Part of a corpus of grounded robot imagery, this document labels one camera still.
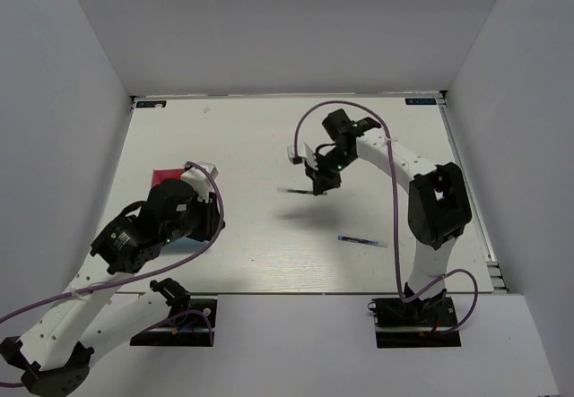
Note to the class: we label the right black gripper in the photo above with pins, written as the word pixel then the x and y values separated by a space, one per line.
pixel 321 181

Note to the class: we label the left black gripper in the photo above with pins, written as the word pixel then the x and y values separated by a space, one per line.
pixel 212 217

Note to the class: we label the green ink clear pen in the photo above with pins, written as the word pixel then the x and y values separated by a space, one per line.
pixel 293 191

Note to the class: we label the blue ink pen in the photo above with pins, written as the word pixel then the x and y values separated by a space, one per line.
pixel 362 241

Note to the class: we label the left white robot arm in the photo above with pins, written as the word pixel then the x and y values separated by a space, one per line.
pixel 57 353

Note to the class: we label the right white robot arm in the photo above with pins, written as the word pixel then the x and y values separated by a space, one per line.
pixel 438 207

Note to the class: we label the pink blue tiered organizer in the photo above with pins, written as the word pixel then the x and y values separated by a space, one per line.
pixel 184 245

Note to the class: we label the left table corner label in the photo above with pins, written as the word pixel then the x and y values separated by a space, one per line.
pixel 151 104

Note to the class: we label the table corner label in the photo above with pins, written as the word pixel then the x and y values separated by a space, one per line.
pixel 151 104
pixel 420 101

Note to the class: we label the right table corner label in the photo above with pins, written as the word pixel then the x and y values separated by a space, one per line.
pixel 420 101

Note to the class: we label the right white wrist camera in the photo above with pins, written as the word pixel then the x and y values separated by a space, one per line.
pixel 304 155

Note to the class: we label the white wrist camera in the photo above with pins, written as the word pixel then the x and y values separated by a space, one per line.
pixel 304 155
pixel 193 176

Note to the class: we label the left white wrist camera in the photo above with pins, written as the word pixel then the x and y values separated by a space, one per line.
pixel 193 176

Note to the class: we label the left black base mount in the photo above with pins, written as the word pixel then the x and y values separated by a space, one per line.
pixel 193 330

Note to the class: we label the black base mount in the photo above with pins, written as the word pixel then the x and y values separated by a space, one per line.
pixel 399 326
pixel 193 330

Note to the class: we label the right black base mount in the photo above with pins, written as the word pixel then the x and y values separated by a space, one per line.
pixel 399 326

